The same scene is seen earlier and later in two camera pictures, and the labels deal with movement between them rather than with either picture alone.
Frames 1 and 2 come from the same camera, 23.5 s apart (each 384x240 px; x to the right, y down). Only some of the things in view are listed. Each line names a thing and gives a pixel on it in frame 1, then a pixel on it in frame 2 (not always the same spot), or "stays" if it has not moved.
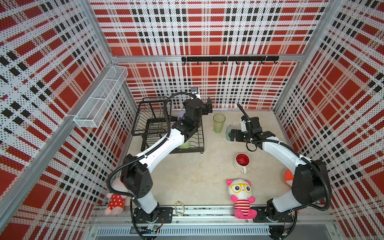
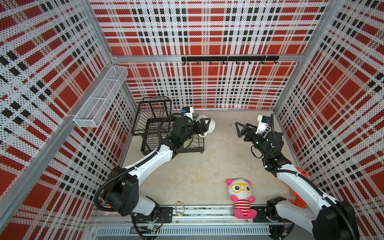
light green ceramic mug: x=186 y=145 stays
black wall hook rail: x=230 y=58 stays
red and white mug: x=241 y=161 to x=211 y=128
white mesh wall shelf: x=90 y=113 stays
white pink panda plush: x=240 y=190 stays
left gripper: x=209 y=107 to x=203 y=125
